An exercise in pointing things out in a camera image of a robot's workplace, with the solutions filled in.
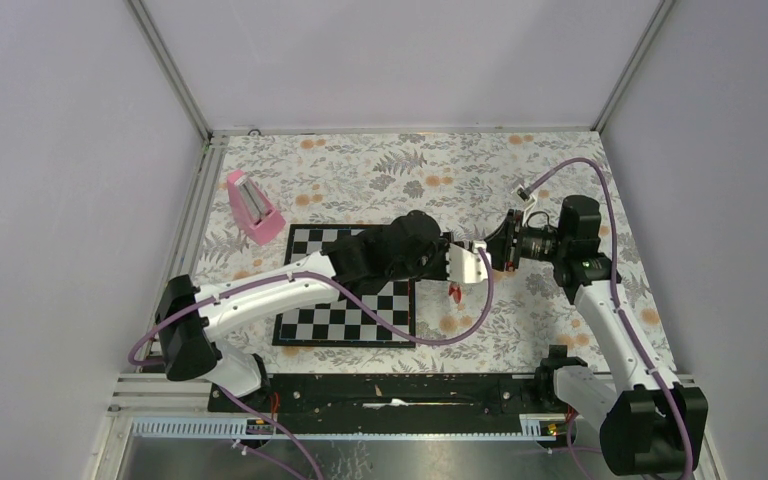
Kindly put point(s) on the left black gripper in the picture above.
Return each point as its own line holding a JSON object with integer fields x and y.
{"x": 442, "y": 244}

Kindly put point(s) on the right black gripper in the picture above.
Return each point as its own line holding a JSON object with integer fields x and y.
{"x": 501, "y": 242}

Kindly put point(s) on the keyring with red fob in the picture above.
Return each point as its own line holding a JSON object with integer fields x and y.
{"x": 455, "y": 292}

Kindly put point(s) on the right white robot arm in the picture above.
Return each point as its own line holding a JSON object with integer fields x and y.
{"x": 648, "y": 423}

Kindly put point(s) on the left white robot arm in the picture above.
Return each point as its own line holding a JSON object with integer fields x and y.
{"x": 193, "y": 321}

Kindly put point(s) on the floral table mat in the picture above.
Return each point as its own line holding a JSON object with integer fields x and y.
{"x": 467, "y": 183}

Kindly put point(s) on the black white chessboard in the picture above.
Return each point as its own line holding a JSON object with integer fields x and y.
{"x": 343, "y": 323}

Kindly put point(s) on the pink metronome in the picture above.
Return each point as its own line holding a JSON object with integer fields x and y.
{"x": 252, "y": 211}

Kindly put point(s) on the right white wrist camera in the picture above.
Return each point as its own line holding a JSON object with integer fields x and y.
{"x": 525, "y": 194}

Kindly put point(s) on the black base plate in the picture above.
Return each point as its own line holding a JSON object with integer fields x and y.
{"x": 478, "y": 404}

